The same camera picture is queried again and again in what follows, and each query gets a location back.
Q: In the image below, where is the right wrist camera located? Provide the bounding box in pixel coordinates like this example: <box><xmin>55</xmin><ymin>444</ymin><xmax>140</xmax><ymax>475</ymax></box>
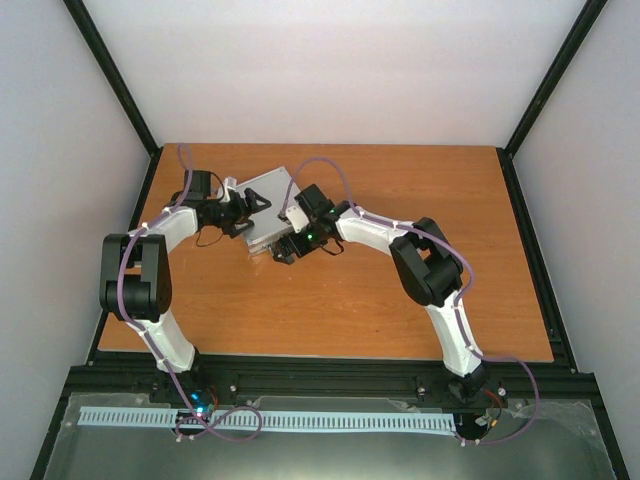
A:
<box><xmin>277</xmin><ymin>184</ymin><xmax>335</xmax><ymax>233</ymax></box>

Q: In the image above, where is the aluminium poker case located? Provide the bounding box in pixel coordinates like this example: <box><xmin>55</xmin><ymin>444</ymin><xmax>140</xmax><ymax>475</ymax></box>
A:
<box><xmin>227</xmin><ymin>167</ymin><xmax>306</xmax><ymax>257</ymax></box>

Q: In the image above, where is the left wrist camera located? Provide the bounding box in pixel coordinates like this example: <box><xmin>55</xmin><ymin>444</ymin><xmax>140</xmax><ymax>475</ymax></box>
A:
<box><xmin>217</xmin><ymin>176</ymin><xmax>242</xmax><ymax>203</ymax></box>

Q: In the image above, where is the black aluminium frame rail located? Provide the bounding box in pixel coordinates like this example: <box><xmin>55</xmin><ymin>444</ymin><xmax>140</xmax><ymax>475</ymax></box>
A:
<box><xmin>63</xmin><ymin>352</ymin><xmax>604</xmax><ymax>412</ymax></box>

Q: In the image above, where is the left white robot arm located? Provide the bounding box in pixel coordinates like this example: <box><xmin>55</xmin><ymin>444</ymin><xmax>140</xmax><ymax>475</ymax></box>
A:
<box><xmin>99</xmin><ymin>188</ymin><xmax>271</xmax><ymax>403</ymax></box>

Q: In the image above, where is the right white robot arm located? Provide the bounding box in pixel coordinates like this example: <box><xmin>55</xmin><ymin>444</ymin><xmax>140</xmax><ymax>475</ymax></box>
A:
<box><xmin>269</xmin><ymin>201</ymin><xmax>487</xmax><ymax>405</ymax></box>

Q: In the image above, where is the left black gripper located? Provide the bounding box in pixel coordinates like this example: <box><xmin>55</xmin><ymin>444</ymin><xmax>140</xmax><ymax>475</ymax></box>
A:
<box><xmin>206</xmin><ymin>189</ymin><xmax>270</xmax><ymax>240</ymax></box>

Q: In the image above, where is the light blue cable duct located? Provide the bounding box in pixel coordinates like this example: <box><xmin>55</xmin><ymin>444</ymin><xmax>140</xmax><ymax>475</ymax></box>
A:
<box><xmin>77</xmin><ymin>406</ymin><xmax>456</xmax><ymax>436</ymax></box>

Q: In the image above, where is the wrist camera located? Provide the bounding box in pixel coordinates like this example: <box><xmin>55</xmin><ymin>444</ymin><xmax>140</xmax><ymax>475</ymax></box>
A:
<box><xmin>217</xmin><ymin>176</ymin><xmax>242</xmax><ymax>203</ymax></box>
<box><xmin>277</xmin><ymin>184</ymin><xmax>335</xmax><ymax>233</ymax></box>

